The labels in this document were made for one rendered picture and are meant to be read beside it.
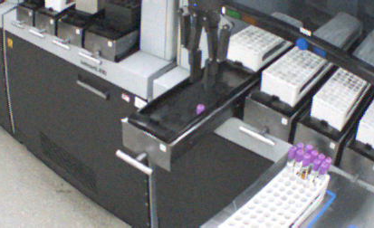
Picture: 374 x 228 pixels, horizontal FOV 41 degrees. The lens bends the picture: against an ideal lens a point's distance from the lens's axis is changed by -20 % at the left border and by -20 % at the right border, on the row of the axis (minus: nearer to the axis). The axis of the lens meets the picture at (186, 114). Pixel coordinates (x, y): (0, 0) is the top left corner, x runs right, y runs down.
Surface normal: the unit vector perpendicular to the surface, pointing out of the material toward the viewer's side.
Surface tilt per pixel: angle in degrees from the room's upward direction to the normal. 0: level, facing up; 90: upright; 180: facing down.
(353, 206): 0
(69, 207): 0
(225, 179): 90
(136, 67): 0
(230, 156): 90
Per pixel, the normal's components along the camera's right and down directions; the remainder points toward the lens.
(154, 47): -0.61, 0.44
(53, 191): 0.04, -0.81
